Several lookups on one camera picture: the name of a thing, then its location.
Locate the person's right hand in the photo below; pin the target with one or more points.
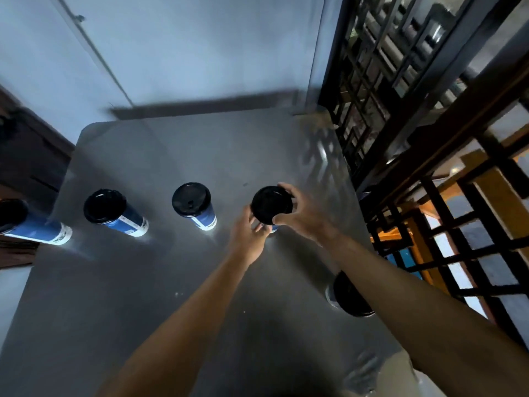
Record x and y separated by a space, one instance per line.
308 217

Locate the person's left hand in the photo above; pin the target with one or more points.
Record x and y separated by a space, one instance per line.
246 239

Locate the person's right thumb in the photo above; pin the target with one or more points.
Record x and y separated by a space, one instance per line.
283 217

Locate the person's left fingers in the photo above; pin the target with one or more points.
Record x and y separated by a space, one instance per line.
258 223

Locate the blue cup with black lid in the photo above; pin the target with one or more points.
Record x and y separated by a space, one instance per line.
195 204
113 212
270 205
349 295
29 225

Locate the person's left forearm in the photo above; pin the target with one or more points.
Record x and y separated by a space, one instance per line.
182 330

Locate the person's right forearm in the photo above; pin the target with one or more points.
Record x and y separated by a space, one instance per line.
421 314

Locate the dark wooden lattice screen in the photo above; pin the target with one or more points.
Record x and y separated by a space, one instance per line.
434 132

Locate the dark wooden cabinet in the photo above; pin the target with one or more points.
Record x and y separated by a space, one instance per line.
29 173

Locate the wall conduit pipe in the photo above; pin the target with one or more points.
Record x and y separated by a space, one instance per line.
93 47

